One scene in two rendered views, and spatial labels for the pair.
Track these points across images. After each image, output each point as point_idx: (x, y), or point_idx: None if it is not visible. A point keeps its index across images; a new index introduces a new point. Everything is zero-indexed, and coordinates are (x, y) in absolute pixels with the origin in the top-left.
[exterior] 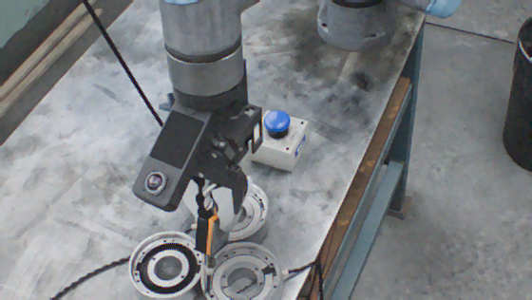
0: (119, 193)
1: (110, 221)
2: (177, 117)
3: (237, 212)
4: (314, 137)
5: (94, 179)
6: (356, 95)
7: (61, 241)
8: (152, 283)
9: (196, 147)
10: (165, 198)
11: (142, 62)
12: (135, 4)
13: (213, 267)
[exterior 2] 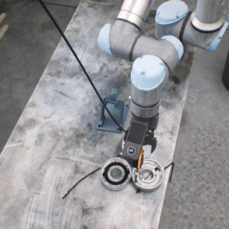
0: (82, 142)
1: (82, 155)
2: (135, 124)
3: (152, 152)
4: (160, 108)
5: (69, 137)
6: (173, 86)
7: (62, 167)
8: (111, 180)
9: (144, 135)
10: (136, 156)
11: (74, 77)
12: (60, 44)
13: (138, 171)
